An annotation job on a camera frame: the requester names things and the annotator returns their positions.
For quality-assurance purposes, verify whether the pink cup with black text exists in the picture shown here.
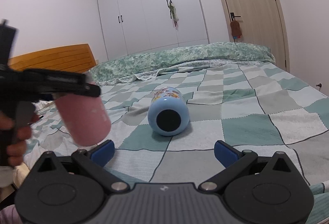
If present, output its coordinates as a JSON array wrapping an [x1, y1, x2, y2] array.
[[55, 94, 111, 147]]

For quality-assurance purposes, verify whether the blue cartoon cup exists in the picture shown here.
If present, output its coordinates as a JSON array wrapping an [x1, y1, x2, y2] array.
[[147, 87, 190, 137]]

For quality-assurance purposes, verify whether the person's left hand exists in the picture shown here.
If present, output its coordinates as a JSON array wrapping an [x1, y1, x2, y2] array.
[[1, 112, 40, 167]]

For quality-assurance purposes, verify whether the wooden headboard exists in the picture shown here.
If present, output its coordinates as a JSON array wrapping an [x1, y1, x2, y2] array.
[[9, 43, 96, 73]]

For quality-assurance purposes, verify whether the green floral quilt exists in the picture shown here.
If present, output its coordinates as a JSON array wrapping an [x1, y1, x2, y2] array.
[[87, 42, 276, 86]]

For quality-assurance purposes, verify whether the checkered green grey blanket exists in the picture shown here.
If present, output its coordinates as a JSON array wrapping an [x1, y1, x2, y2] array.
[[102, 63, 328, 194]]

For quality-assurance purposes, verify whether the white wardrobe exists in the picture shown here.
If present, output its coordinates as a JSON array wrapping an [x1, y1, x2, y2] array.
[[98, 0, 208, 60]]

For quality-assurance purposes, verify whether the wooden door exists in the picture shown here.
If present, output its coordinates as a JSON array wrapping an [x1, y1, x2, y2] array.
[[221, 0, 289, 71]]

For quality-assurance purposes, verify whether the brown plush toy on handle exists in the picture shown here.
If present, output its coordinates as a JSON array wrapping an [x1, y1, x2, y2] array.
[[230, 20, 242, 40]]

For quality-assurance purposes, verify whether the black door handle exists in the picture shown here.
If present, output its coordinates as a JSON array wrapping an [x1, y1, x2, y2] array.
[[230, 12, 241, 21]]

